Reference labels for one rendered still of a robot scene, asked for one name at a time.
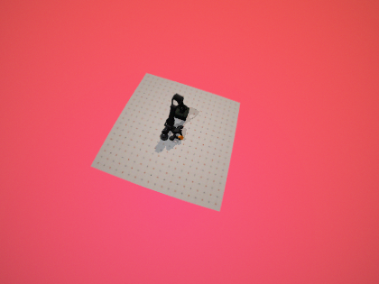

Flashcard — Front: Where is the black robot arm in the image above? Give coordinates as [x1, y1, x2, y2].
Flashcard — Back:
[162, 93, 188, 135]

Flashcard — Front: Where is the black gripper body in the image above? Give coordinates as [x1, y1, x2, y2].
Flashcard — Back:
[169, 125, 183, 141]

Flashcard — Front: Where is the dark grey round pedestal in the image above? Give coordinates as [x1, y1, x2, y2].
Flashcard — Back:
[160, 133, 168, 141]

